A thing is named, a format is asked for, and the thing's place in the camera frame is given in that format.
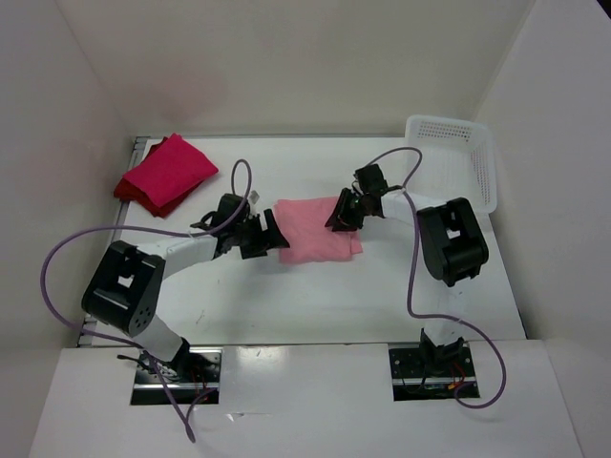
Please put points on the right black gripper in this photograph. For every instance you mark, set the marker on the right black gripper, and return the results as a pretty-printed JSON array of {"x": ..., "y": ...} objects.
[{"x": 342, "y": 217}]

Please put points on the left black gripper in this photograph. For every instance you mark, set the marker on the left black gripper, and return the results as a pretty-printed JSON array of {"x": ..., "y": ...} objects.
[{"x": 269, "y": 239}]

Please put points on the light pink t shirt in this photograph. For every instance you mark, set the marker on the light pink t shirt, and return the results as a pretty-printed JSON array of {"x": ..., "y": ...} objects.
[{"x": 302, "y": 223}]

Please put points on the dark red t shirt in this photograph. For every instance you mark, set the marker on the dark red t shirt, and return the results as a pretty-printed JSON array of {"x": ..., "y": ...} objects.
[{"x": 144, "y": 183}]

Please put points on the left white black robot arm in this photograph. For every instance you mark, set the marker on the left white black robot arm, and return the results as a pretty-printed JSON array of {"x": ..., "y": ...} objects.
[{"x": 124, "y": 290}]

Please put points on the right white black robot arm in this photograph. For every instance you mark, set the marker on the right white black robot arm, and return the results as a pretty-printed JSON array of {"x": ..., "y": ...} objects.
[{"x": 447, "y": 237}]

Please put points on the white plastic basket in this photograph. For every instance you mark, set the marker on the white plastic basket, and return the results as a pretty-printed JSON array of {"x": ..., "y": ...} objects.
[{"x": 458, "y": 160}]

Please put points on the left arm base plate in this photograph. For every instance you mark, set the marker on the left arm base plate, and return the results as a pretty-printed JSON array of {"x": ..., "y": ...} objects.
[{"x": 205, "y": 382}]

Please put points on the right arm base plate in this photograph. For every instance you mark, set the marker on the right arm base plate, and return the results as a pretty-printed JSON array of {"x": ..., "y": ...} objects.
[{"x": 412, "y": 381}]

